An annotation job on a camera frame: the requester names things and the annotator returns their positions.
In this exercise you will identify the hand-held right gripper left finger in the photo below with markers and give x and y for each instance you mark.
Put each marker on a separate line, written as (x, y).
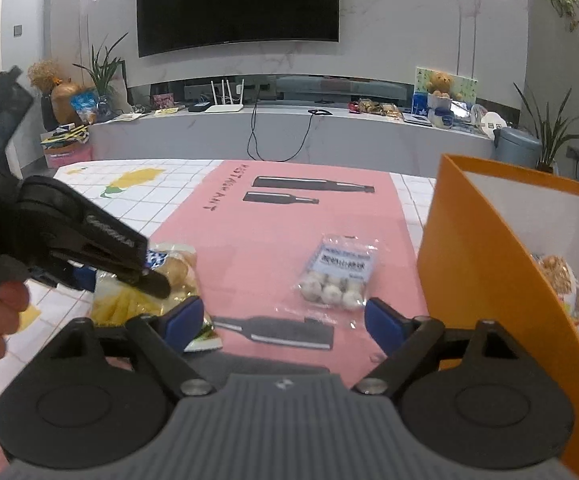
(184, 322)

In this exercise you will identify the black wall television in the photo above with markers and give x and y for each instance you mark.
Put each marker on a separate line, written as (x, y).
(237, 5)

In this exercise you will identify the nut snack packet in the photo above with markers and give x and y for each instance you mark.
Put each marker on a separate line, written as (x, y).
(562, 280)

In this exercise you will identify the green picture card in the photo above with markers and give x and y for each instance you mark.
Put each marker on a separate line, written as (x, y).
(467, 85)

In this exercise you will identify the pink basket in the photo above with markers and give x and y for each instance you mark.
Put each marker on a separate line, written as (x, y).
(69, 157)

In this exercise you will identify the clear quail egg packet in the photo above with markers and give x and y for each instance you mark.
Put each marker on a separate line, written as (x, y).
(339, 275)

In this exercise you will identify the pile of snacks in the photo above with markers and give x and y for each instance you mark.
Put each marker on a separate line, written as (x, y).
(375, 108)

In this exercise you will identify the white router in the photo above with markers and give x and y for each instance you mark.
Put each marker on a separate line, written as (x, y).
(224, 107)

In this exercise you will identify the orange vase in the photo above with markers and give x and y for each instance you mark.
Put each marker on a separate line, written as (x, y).
(64, 102)

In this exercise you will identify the blue snack bag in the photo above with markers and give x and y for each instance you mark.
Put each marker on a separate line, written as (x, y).
(84, 105)

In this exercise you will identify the yellow chips packet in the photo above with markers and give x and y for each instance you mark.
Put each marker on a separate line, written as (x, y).
(119, 305)

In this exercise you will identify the grey television cabinet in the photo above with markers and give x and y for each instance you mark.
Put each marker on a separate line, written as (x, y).
(194, 135)

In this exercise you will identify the dark leaf potted plant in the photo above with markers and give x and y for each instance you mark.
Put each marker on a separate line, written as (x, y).
(552, 130)

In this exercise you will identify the dried yellow flowers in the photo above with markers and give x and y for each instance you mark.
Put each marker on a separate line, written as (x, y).
(44, 75)

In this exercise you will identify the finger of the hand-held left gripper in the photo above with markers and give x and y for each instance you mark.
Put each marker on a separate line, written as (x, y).
(83, 279)
(114, 237)

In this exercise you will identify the pink table mat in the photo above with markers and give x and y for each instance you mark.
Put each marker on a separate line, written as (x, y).
(269, 240)

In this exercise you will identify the orange cardboard box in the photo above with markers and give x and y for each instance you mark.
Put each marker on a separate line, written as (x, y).
(489, 270)

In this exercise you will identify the grey trash can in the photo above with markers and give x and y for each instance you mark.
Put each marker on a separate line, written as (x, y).
(517, 147)

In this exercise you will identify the long leaf potted plant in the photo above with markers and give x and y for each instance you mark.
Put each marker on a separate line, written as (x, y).
(102, 72)

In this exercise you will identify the pile of yellow packets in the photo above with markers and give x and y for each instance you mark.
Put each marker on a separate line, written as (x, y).
(64, 136)

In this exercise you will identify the black set-top box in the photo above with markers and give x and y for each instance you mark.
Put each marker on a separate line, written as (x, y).
(199, 107)

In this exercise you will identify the brown teddy bear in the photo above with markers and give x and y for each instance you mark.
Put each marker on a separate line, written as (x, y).
(440, 85)

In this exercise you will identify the pink card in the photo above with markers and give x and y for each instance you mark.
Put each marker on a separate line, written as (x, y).
(163, 101)

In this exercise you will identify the blue box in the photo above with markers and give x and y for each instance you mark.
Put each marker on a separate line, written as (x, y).
(420, 104)

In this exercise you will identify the white blue pot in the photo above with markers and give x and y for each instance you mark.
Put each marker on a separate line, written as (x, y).
(440, 112)

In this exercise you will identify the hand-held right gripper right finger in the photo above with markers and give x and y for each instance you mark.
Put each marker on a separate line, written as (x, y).
(384, 322)

